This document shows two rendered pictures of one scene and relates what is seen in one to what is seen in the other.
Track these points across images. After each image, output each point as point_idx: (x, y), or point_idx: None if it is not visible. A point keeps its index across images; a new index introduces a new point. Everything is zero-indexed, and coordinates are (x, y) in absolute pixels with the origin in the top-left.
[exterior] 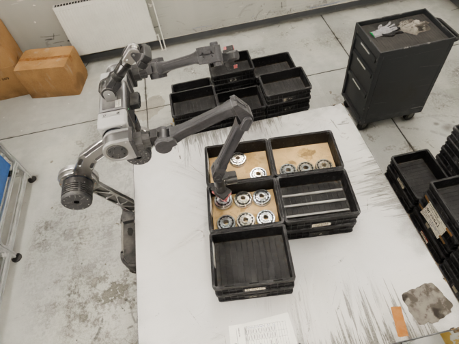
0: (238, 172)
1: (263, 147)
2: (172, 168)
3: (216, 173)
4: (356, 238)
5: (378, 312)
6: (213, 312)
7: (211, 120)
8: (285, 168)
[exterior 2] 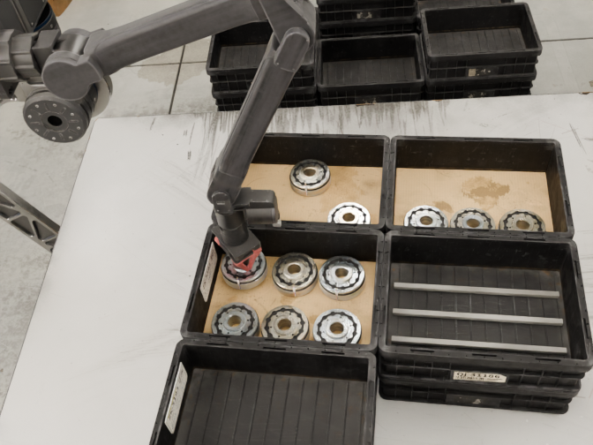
0: (302, 207)
1: (378, 159)
2: (164, 178)
3: (217, 184)
4: (575, 434)
5: None
6: None
7: (196, 23)
8: (418, 217)
